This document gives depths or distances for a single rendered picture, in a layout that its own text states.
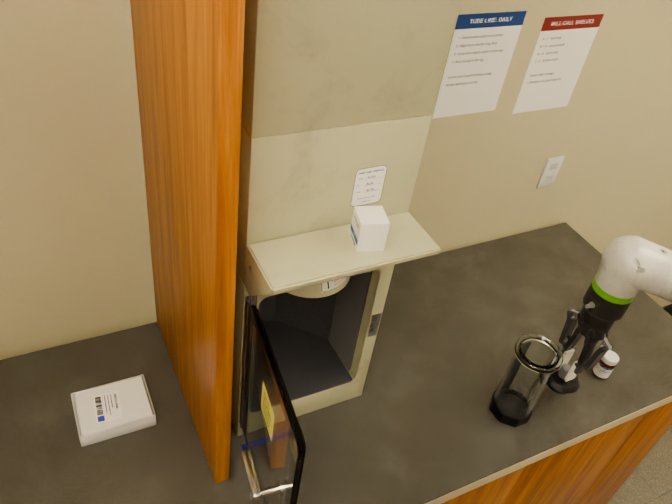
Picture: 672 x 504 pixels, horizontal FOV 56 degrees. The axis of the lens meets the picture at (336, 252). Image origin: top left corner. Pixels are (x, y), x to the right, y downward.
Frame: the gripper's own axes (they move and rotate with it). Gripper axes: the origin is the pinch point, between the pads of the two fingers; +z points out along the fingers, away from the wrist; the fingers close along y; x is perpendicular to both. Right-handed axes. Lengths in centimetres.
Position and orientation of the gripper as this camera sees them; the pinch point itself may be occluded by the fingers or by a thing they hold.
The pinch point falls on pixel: (569, 365)
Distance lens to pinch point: 168.3
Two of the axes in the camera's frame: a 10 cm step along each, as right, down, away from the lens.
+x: 8.9, -2.0, 4.1
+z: -1.3, 7.6, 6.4
